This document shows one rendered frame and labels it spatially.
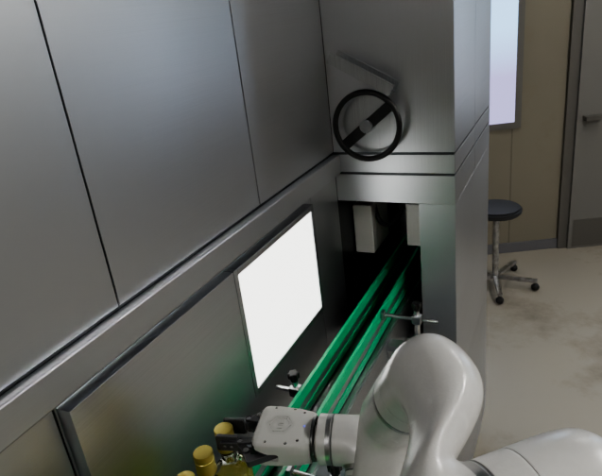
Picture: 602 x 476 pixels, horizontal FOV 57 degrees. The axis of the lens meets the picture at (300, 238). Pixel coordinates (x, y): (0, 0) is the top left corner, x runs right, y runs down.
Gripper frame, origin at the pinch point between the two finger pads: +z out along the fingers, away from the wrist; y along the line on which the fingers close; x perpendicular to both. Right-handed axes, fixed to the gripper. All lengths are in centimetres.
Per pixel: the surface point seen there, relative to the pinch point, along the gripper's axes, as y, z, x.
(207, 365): -16.2, 10.1, -2.4
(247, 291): -34.8, 5.8, -9.6
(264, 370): -36.2, 5.5, 13.4
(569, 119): -361, -137, 29
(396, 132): -88, -27, -32
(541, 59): -360, -116, -14
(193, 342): -13.6, 10.7, -9.9
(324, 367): -49, -7, 21
